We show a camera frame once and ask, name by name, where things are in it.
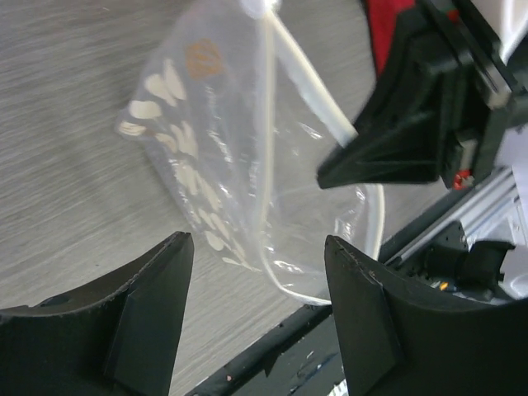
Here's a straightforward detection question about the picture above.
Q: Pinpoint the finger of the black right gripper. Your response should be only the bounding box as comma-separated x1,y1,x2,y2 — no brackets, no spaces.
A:
317,1,458,189

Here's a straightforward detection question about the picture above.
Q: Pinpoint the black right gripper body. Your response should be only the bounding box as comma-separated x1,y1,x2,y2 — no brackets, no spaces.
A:
419,1,527,190

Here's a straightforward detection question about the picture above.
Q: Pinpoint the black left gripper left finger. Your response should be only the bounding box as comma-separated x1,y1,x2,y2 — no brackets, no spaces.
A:
1,232,194,395

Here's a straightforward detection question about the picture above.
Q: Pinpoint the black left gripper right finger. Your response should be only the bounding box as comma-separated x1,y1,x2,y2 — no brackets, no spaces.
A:
324,236,527,395

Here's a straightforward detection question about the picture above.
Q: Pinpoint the clear polka dot zip bag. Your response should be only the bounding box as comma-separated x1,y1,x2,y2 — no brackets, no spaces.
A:
116,1,385,305

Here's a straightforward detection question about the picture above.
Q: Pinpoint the red cloth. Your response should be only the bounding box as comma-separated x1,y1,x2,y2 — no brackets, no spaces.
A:
362,0,415,77

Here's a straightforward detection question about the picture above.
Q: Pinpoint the black table edge rail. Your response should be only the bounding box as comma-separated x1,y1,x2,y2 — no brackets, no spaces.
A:
193,164,528,396

